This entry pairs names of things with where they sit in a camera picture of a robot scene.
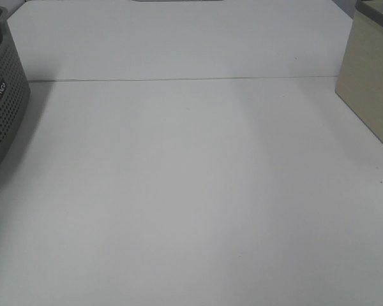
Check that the beige fabric storage box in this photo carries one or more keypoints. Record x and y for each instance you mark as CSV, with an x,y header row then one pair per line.
x,y
360,81

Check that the grey perforated plastic basket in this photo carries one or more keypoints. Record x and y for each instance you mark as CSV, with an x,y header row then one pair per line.
x,y
14,87

